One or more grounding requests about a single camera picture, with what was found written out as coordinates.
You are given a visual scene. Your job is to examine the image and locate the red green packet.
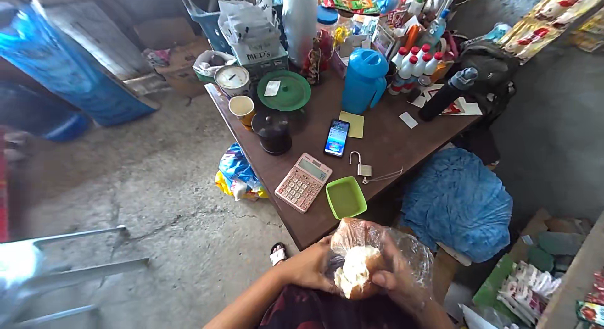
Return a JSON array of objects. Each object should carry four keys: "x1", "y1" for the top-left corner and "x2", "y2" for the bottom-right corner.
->
[{"x1": 576, "y1": 300, "x2": 604, "y2": 326}]

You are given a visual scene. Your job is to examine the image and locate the group of red-capped white bottles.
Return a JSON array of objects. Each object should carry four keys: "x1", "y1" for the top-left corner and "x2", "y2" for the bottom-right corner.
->
[{"x1": 388, "y1": 43, "x2": 444, "y2": 96}]

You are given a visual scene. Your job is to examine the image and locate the pile of white-red packets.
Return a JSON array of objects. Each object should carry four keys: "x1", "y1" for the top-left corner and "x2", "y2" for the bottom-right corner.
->
[{"x1": 497, "y1": 261, "x2": 563, "y2": 326}]

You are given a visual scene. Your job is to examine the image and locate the small basket with white liner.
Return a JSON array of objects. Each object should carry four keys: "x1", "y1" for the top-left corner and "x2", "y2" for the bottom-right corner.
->
[{"x1": 193, "y1": 50, "x2": 238, "y2": 83}]

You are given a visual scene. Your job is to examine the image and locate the black tumbler with grey cap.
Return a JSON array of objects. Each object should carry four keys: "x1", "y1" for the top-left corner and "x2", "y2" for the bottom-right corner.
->
[{"x1": 418, "y1": 67, "x2": 478, "y2": 122}]

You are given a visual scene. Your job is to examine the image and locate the open padlock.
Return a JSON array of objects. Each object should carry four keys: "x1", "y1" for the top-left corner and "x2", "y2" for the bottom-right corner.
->
[{"x1": 349, "y1": 151, "x2": 373, "y2": 177}]

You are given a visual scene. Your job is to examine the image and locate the person's body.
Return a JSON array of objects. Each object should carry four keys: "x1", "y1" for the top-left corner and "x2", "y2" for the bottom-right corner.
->
[{"x1": 259, "y1": 285, "x2": 418, "y2": 329}]

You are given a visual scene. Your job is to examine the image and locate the smartphone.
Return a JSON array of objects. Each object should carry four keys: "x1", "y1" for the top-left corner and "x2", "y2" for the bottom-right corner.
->
[{"x1": 324, "y1": 119, "x2": 351, "y2": 158}]

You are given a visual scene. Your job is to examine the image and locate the green box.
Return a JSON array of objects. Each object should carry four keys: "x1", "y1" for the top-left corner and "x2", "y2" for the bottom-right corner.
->
[{"x1": 472, "y1": 253, "x2": 524, "y2": 324}]

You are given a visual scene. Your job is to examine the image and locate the can with white lid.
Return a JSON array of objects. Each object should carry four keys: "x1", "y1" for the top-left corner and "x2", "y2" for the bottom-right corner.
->
[{"x1": 214, "y1": 65, "x2": 251, "y2": 97}]

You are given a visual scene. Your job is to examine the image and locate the torn bread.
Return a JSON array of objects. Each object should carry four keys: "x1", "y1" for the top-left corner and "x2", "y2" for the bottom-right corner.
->
[{"x1": 334, "y1": 245, "x2": 387, "y2": 300}]

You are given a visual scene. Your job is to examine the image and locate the red religious figurine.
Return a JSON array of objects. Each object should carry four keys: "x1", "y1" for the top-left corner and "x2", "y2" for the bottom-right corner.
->
[{"x1": 303, "y1": 36, "x2": 322, "y2": 85}]

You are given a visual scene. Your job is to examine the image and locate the stack of white paper bags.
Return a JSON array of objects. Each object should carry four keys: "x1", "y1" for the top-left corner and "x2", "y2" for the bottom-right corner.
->
[{"x1": 217, "y1": 0, "x2": 287, "y2": 66}]

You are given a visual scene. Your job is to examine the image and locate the clear plastic bag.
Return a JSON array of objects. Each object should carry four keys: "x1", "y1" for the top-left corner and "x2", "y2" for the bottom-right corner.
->
[{"x1": 327, "y1": 218, "x2": 434, "y2": 301}]

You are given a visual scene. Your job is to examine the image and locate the blue plastic sheet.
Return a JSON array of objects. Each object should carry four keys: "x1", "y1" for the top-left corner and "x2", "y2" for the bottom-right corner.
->
[{"x1": 0, "y1": 0, "x2": 159, "y2": 128}]

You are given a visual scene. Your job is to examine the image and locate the hanging strips of snack packets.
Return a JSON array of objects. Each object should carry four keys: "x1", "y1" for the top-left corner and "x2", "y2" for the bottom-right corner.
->
[{"x1": 498, "y1": 0, "x2": 604, "y2": 65}]

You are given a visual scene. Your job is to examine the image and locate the person's left hand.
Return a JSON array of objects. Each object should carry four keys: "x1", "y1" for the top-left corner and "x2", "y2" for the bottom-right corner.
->
[{"x1": 279, "y1": 235, "x2": 342, "y2": 295}]

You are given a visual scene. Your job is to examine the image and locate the blue plastic bundle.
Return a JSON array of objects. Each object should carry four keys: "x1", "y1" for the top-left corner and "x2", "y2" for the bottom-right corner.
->
[{"x1": 400, "y1": 147, "x2": 513, "y2": 264}]

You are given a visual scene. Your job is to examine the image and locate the key on thin cord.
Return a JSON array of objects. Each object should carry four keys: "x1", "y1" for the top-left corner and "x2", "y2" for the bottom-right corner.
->
[{"x1": 362, "y1": 168, "x2": 404, "y2": 185}]

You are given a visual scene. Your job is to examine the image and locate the blue-grey plastic bin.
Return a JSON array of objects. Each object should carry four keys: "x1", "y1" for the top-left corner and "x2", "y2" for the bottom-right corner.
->
[{"x1": 177, "y1": 0, "x2": 237, "y2": 55}]

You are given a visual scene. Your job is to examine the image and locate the black lidded pot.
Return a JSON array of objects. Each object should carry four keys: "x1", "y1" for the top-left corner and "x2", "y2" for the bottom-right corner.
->
[{"x1": 251, "y1": 113, "x2": 293, "y2": 156}]

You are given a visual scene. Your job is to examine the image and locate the yellow paper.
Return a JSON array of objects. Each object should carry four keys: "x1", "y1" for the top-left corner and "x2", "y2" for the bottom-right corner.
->
[{"x1": 339, "y1": 110, "x2": 365, "y2": 139}]

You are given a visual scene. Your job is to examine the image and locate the person's right forearm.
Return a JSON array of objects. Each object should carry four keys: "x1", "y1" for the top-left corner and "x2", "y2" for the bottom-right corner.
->
[{"x1": 410, "y1": 298, "x2": 455, "y2": 329}]

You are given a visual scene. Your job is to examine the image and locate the cardboard box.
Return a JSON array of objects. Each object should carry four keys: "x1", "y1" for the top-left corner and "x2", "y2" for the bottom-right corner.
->
[{"x1": 142, "y1": 36, "x2": 213, "y2": 99}]

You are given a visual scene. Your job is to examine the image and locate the blue plastic pitcher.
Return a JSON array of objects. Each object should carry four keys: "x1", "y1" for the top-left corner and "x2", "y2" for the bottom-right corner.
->
[{"x1": 342, "y1": 48, "x2": 389, "y2": 115}]

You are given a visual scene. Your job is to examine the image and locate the person's left forearm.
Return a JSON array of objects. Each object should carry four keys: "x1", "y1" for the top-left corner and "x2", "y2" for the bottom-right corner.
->
[{"x1": 203, "y1": 268, "x2": 288, "y2": 329}]

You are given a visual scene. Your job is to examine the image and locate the wooden shelf board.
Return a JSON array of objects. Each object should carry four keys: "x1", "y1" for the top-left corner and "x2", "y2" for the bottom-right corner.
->
[{"x1": 536, "y1": 210, "x2": 604, "y2": 329}]

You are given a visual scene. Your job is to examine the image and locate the pink calculator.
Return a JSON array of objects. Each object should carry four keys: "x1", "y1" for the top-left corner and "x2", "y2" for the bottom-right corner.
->
[{"x1": 275, "y1": 153, "x2": 333, "y2": 214}]

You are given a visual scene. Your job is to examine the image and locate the black backpack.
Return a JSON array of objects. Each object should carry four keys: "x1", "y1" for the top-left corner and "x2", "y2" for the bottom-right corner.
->
[{"x1": 453, "y1": 39, "x2": 523, "y2": 127}]

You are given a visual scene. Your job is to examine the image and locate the jar with blue lid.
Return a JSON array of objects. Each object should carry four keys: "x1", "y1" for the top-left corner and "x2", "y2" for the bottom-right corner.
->
[{"x1": 316, "y1": 6, "x2": 339, "y2": 37}]

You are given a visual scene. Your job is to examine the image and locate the dark blue plastic drum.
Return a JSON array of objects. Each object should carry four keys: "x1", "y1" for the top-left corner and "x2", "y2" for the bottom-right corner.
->
[{"x1": 0, "y1": 80, "x2": 90, "y2": 143}]

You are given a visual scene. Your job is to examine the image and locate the blue and yellow plastic bag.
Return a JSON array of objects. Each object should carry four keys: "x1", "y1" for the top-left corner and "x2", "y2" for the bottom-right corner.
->
[{"x1": 215, "y1": 142, "x2": 270, "y2": 202}]

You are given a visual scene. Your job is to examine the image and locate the yellow cup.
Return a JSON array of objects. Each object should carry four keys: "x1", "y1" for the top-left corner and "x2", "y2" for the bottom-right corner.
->
[{"x1": 228, "y1": 95, "x2": 256, "y2": 127}]

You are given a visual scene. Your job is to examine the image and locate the pile of dark green packs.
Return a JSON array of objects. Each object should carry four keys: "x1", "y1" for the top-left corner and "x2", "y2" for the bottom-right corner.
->
[{"x1": 528, "y1": 231, "x2": 586, "y2": 274}]

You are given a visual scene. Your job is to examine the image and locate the roll of clear plastic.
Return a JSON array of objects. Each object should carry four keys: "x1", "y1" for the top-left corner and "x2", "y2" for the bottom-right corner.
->
[{"x1": 282, "y1": 0, "x2": 319, "y2": 68}]

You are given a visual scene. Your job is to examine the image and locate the brown table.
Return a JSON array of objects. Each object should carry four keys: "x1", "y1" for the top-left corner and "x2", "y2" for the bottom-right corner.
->
[{"x1": 205, "y1": 60, "x2": 484, "y2": 251}]

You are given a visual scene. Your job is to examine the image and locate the green crate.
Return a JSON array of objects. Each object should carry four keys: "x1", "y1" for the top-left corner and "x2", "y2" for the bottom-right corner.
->
[{"x1": 243, "y1": 53, "x2": 289, "y2": 81}]

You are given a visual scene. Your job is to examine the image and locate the person's right hand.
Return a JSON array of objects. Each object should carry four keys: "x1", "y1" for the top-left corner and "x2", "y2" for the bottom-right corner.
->
[{"x1": 372, "y1": 225, "x2": 433, "y2": 316}]

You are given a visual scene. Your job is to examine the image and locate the green round plastic lid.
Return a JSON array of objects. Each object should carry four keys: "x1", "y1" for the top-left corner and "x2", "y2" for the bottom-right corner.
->
[{"x1": 257, "y1": 70, "x2": 311, "y2": 112}]

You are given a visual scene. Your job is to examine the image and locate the white red printed papers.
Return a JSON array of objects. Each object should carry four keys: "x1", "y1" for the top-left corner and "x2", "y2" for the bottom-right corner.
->
[{"x1": 408, "y1": 83, "x2": 483, "y2": 116}]

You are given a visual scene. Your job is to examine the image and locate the green square container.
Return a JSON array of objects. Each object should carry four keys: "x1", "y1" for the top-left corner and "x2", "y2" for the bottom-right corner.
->
[{"x1": 326, "y1": 176, "x2": 368, "y2": 220}]

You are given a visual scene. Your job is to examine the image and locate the pile of assorted colourful goods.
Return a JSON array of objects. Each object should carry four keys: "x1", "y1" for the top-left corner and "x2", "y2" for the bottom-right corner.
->
[{"x1": 317, "y1": 0, "x2": 465, "y2": 80}]

